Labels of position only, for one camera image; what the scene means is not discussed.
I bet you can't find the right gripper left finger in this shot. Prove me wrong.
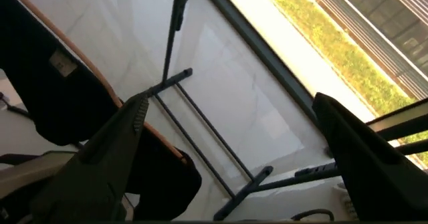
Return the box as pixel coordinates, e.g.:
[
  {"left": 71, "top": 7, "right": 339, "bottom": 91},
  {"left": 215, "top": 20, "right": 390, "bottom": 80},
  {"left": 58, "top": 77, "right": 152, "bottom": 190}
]
[{"left": 29, "top": 92, "right": 150, "bottom": 222}]

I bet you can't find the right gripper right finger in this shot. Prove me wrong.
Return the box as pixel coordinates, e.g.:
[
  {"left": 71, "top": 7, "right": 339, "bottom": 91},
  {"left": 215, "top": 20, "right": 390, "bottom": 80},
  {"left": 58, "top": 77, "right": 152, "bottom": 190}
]
[{"left": 312, "top": 92, "right": 428, "bottom": 222}]

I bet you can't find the black garment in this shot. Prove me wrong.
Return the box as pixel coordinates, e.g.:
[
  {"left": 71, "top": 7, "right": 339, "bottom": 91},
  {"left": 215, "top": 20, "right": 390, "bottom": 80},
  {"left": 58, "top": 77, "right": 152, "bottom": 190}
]
[{"left": 0, "top": 0, "right": 203, "bottom": 221}]

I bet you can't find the pink clothes hanger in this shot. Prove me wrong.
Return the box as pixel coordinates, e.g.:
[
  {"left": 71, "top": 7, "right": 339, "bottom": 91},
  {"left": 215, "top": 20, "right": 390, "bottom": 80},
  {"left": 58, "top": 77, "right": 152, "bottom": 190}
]
[{"left": 3, "top": 0, "right": 187, "bottom": 164}]

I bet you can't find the black clothes rack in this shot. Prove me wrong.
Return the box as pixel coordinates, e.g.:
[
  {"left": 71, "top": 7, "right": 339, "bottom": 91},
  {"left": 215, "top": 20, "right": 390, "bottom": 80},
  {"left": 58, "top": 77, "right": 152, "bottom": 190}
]
[{"left": 140, "top": 0, "right": 428, "bottom": 221}]

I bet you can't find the black cable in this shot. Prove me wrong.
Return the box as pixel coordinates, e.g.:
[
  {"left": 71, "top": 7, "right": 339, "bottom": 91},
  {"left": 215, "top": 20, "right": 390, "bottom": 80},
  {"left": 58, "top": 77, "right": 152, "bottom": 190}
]
[{"left": 0, "top": 92, "right": 33, "bottom": 120}]

